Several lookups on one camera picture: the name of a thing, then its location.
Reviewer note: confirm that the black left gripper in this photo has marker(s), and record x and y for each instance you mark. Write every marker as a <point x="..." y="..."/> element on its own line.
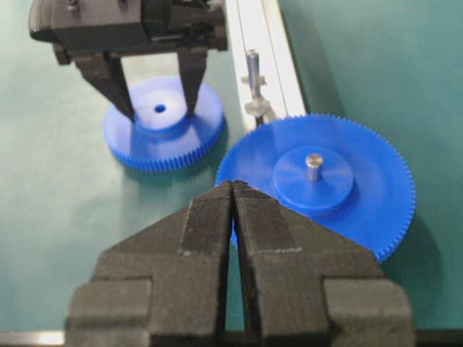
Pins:
<point x="92" y="30"/>

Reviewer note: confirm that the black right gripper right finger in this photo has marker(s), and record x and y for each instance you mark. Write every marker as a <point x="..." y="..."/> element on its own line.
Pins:
<point x="304" y="285"/>

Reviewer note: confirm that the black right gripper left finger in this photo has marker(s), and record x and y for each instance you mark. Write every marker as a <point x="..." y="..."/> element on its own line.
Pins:
<point x="163" y="286"/>

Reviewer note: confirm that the small blue gear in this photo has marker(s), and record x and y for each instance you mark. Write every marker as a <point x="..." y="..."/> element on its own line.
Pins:
<point x="163" y="137"/>

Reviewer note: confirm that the steel shaft for small gear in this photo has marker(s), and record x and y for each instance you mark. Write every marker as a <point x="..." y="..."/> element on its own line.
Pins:
<point x="252" y="57"/>

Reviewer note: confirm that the large blue gear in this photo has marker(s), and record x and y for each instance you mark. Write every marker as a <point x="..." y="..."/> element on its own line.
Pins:
<point x="365" y="191"/>

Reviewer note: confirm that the steel shaft in large gear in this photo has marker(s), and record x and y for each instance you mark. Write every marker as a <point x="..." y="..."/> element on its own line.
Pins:
<point x="314" y="163"/>

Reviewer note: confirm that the silver aluminium extrusion rail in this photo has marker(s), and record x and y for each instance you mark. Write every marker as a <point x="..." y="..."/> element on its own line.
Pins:
<point x="259" y="25"/>

